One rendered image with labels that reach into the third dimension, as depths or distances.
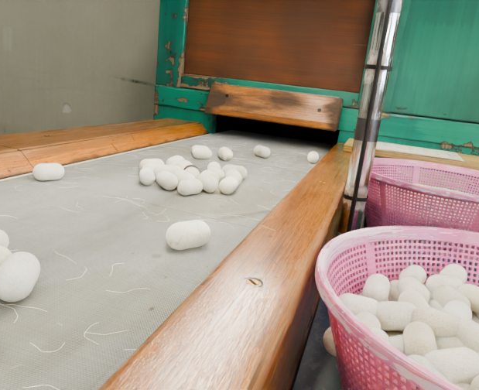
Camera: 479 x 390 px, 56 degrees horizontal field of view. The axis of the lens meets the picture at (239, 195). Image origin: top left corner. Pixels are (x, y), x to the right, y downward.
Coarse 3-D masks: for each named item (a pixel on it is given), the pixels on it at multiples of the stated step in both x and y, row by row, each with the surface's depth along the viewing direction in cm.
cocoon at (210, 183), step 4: (200, 176) 54; (204, 176) 53; (208, 176) 53; (212, 176) 53; (200, 180) 53; (204, 180) 53; (208, 180) 52; (212, 180) 52; (216, 180) 53; (204, 184) 53; (208, 184) 52; (212, 184) 52; (216, 184) 53; (204, 188) 53; (208, 188) 53; (212, 188) 53; (216, 188) 53; (208, 192) 53
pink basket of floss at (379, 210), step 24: (384, 168) 78; (408, 168) 79; (432, 168) 79; (456, 168) 78; (384, 192) 61; (408, 192) 58; (432, 192) 56; (456, 192) 55; (384, 216) 63; (408, 216) 60; (432, 216) 58; (456, 216) 56
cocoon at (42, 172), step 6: (36, 168) 50; (42, 168) 50; (48, 168) 50; (54, 168) 50; (60, 168) 51; (36, 174) 49; (42, 174) 50; (48, 174) 50; (54, 174) 50; (60, 174) 51; (42, 180) 50
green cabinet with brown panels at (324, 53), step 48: (192, 0) 104; (240, 0) 101; (288, 0) 98; (336, 0) 95; (432, 0) 90; (192, 48) 107; (240, 48) 103; (288, 48) 100; (336, 48) 97; (432, 48) 91; (336, 96) 98; (432, 96) 93
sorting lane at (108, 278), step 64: (0, 192) 45; (64, 192) 47; (128, 192) 50; (256, 192) 56; (64, 256) 32; (128, 256) 33; (192, 256) 34; (0, 320) 23; (64, 320) 24; (128, 320) 25; (0, 384) 19; (64, 384) 19
